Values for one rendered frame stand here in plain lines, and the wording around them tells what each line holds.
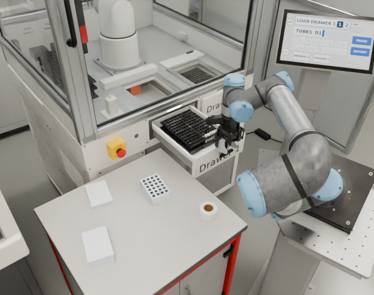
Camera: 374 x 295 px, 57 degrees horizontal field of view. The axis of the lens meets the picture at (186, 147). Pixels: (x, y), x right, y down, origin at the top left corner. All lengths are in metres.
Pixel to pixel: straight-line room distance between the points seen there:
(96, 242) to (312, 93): 1.59
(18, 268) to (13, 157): 1.67
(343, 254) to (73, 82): 1.15
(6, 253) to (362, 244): 1.24
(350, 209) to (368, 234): 0.12
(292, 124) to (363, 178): 0.58
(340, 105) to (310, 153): 2.17
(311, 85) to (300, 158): 1.46
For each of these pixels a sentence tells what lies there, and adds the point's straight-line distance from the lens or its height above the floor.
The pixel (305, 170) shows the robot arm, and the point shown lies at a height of 1.31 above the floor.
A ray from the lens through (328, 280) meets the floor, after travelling 2.27.
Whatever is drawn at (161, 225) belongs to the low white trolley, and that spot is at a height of 0.76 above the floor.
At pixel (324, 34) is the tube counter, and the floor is 1.11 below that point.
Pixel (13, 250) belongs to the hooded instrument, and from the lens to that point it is 1.28.
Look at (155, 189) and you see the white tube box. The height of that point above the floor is 0.80.
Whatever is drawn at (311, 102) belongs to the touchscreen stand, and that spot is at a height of 0.68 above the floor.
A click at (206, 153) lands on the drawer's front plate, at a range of 1.39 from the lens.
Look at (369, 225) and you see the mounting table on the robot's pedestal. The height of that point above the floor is 0.76.
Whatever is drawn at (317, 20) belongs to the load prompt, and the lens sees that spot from 2.17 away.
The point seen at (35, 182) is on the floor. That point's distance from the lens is 2.75.
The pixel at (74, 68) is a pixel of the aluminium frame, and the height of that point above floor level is 1.28.
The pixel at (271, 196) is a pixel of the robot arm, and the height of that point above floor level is 1.24.
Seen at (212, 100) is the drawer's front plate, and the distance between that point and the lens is 1.76.
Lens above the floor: 1.84
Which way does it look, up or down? 40 degrees down
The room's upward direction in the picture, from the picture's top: 2 degrees clockwise
